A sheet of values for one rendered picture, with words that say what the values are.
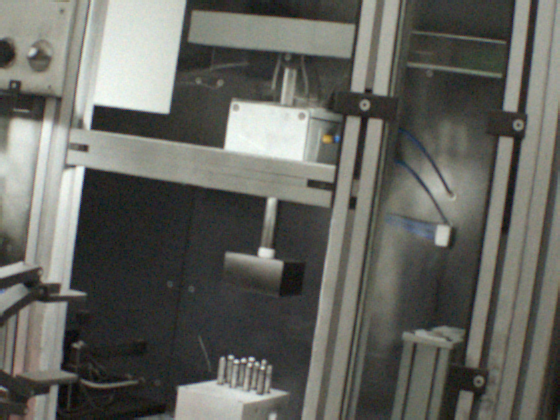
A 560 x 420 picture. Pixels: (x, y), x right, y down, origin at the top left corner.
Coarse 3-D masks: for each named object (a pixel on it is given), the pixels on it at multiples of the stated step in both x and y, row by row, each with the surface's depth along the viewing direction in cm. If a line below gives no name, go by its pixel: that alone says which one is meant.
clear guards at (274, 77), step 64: (128, 0) 150; (192, 0) 145; (256, 0) 141; (320, 0) 138; (448, 0) 130; (512, 0) 127; (128, 64) 150; (192, 64) 145; (256, 64) 141; (320, 64) 137; (448, 64) 130; (0, 128) 159; (128, 128) 149; (192, 128) 145; (256, 128) 141; (320, 128) 137; (384, 128) 134; (448, 128) 130; (0, 192) 159; (256, 192) 141; (320, 192) 137; (384, 192) 134; (448, 192) 130; (0, 256) 159; (384, 256) 133; (448, 256) 130; (384, 320) 133; (448, 320) 130; (384, 384) 133
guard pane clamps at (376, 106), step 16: (336, 96) 136; (352, 96) 135; (368, 96) 134; (384, 96) 134; (336, 112) 136; (352, 112) 135; (368, 112) 134; (384, 112) 134; (496, 112) 128; (512, 112) 127; (496, 128) 128; (512, 128) 127; (464, 368) 129; (480, 368) 128; (448, 384) 129; (464, 384) 129; (480, 384) 127
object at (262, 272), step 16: (272, 208) 163; (272, 224) 163; (272, 240) 163; (240, 256) 162; (256, 256) 162; (272, 256) 164; (224, 272) 163; (240, 272) 162; (256, 272) 161; (272, 272) 160; (288, 272) 161; (240, 288) 162; (256, 288) 161; (272, 288) 160; (288, 288) 162
